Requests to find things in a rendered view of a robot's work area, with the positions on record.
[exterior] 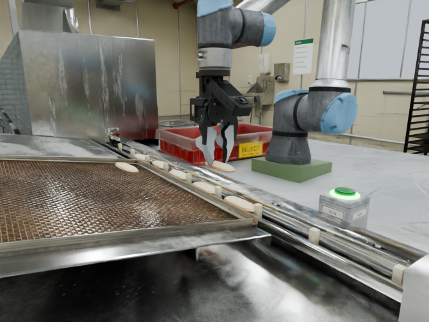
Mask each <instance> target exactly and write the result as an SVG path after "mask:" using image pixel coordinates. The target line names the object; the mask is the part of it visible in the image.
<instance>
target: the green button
mask: <svg viewBox="0 0 429 322"><path fill-rule="evenodd" d="M334 193H336V194H338V195H340V196H355V195H356V191H355V190H354V189H352V188H347V187H337V188H335V191H334Z"/></svg>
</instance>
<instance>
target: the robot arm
mask: <svg viewBox="0 0 429 322"><path fill-rule="evenodd" d="M289 1H290V0H244V1H243V2H242V3H240V4H239V5H237V6H236V7H234V6H233V5H234V3H233V1H232V0H198V5H197V33H198V54H197V57H198V67H199V68H200V70H199V72H196V78H198V79H199V96H196V98H190V121H194V122H195V123H199V130H200V134H201V136H200V137H198V138H197V139H196V146H197V147H198V148H199V149H200V150H201V151H203V154H204V157H205V159H206V162H207V164H208V166H211V165H212V163H213V161H214V159H215V157H214V151H215V145H214V143H215V139H216V142H217V144H218V145H219V146H220V147H222V148H223V163H225V164H226V163H227V161H228V159H229V157H230V154H231V152H232V149H233V146H234V142H235V141H236V135H237V130H238V120H237V116H238V117H241V116H250V113H251V111H252V109H253V104H252V103H250V102H249V101H248V100H247V99H246V98H245V97H244V96H243V95H242V94H241V93H240V92H239V91H238V90H237V89H236V88H235V87H234V86H233V85H232V84H231V83H230V82H229V81H227V80H224V79H223V77H229V76H230V70H229V69H230V68H232V49H238V48H241V47H247V46H256V47H265V46H267V45H269V44H270V43H271V42H272V41H273V39H274V37H275V34H276V21H275V19H274V17H273V16H272V14H273V13H275V12H276V11H278V10H279V9H280V8H281V7H282V6H284V5H285V4H287V3H288V2H289ZM355 7H356V0H324V2H323V9H322V20H321V27H320V39H319V50H318V57H317V69H316V75H315V81H314V83H313V84H311V85H310V86H309V89H292V90H286V91H281V92H279V93H277V94H276V96H275V102H274V104H273V107H274V113H273V131H272V138H271V141H270V143H269V146H268V148H267V151H266V157H265V159H266V160H267V161H270V162H275V163H280V164H309V163H311V153H310V148H309V145H308V132H317V133H323V134H328V135H329V134H342V133H344V132H346V131H347V130H348V129H349V128H350V127H351V126H352V124H353V122H354V121H355V118H356V116H357V113H358V103H357V99H356V97H355V96H354V95H353V94H351V93H350V92H351V87H350V86H349V85H348V84H347V70H348V65H349V55H350V45H351V39H352V28H353V23H354V13H355ZM192 105H194V116H192ZM218 123H221V125H220V134H219V135H217V131H216V130H215V129H214V128H213V127H212V126H216V125H217V124H218ZM216 135H217V136H216Z"/></svg>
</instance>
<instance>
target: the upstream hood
mask: <svg viewBox="0 0 429 322"><path fill-rule="evenodd" d="M402 286H403V295H402V302H401V307H400V314H399V319H398V322H429V253H428V254H427V255H426V256H424V257H422V258H421V259H420V260H418V261H416V262H415V263H414V264H412V265H411V266H409V267H408V268H406V269H405V271H404V276H403V284H402Z"/></svg>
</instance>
